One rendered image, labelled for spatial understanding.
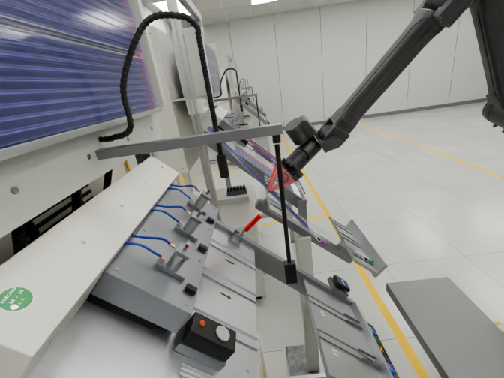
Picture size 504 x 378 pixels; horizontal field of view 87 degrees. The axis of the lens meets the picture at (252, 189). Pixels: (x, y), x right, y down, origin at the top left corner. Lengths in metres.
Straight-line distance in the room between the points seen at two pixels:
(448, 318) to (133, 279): 1.02
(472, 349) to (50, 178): 1.11
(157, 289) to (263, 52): 7.85
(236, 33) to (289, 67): 1.66
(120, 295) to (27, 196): 0.17
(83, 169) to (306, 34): 8.00
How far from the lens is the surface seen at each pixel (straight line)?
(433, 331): 1.13
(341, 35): 8.49
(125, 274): 0.42
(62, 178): 0.41
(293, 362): 1.70
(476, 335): 1.16
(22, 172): 0.37
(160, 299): 0.42
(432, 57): 9.49
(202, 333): 0.44
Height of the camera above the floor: 1.41
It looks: 21 degrees down
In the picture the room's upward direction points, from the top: 9 degrees counter-clockwise
